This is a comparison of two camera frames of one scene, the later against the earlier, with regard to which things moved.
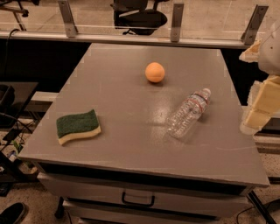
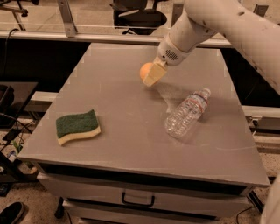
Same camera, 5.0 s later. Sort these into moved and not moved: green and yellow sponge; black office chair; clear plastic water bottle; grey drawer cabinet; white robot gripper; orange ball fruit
Moved: white robot gripper; orange ball fruit
Not moved: black office chair; green and yellow sponge; grey drawer cabinet; clear plastic water bottle
